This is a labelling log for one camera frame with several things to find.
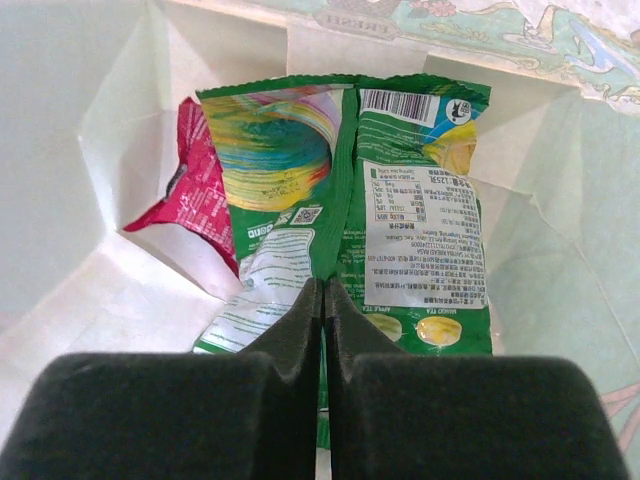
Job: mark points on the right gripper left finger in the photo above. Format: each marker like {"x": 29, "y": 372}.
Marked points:
{"x": 165, "y": 410}

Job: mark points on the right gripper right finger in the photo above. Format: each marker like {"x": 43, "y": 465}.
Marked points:
{"x": 394, "y": 415}

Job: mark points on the green spring tea candy bag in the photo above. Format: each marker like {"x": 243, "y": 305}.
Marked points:
{"x": 357, "y": 230}

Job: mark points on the green floral paper bag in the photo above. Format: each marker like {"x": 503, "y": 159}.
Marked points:
{"x": 89, "y": 98}

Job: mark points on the pink red candy bag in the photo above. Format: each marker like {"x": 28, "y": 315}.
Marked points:
{"x": 195, "y": 197}

